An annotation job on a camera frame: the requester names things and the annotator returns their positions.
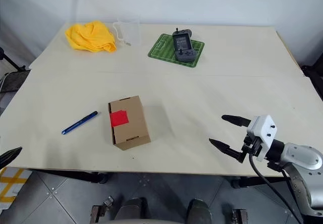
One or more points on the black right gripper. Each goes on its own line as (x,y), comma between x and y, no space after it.
(252,145)

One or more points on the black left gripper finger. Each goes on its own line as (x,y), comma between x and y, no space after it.
(8,154)

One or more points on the blue utility knife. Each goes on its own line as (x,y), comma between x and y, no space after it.
(78,123)

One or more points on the brown cardboard box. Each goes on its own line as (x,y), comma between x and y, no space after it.
(133,130)

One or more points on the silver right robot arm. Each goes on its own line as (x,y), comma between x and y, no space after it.
(302,157)

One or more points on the gray mesh chair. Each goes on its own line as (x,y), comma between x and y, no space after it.
(12,81)

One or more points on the dark rounded shape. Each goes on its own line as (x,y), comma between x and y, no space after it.
(131,211)
(199,212)

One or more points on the black tripod stand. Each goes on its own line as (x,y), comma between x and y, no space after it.
(11,63)

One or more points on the black equipment case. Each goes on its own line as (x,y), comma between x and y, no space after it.
(314,76)

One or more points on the dark gray handheld game console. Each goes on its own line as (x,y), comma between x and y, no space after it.
(182,43)

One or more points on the green soccer field mat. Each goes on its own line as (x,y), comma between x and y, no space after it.
(161,48)

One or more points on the red tape patch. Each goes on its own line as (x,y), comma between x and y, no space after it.
(118,119)

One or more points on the clear plastic measuring cup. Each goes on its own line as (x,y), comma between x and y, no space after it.
(131,32)

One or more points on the yellow cloth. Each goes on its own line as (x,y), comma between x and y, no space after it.
(88,37)

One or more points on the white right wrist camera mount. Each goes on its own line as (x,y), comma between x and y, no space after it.
(265,128)

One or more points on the black table frame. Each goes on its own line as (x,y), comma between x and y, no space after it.
(75,175)

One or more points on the brown metal bracket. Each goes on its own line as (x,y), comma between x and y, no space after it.
(101,211)
(239,216)

